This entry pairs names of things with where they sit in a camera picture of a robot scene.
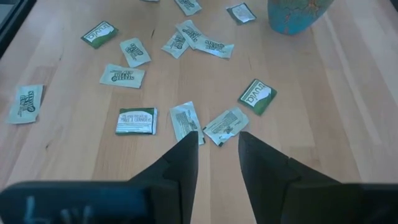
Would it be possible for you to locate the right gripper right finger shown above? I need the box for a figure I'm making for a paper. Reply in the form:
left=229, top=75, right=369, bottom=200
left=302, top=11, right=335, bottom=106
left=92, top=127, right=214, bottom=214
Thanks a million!
left=238, top=131, right=343, bottom=224

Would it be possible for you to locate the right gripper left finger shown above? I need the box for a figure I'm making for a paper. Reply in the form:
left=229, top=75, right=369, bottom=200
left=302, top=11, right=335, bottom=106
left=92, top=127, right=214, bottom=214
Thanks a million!
left=127, top=131, right=200, bottom=224

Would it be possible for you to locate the teal brown ceramic mug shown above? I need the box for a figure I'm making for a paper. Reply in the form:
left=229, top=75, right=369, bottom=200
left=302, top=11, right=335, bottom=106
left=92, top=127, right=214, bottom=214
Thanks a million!
left=267, top=0, right=335, bottom=35

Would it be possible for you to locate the black aluminium rig frame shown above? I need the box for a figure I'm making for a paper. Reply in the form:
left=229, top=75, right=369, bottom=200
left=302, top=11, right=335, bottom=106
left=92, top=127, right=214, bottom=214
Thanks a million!
left=0, top=0, right=37, bottom=59

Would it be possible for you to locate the green white Truvia packet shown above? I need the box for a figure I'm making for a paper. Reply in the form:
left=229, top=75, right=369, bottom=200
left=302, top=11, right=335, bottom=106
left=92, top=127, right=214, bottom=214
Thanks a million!
left=115, top=107, right=158, bottom=136
left=238, top=78, right=278, bottom=116
left=226, top=2, right=257, bottom=26
left=80, top=21, right=119, bottom=50

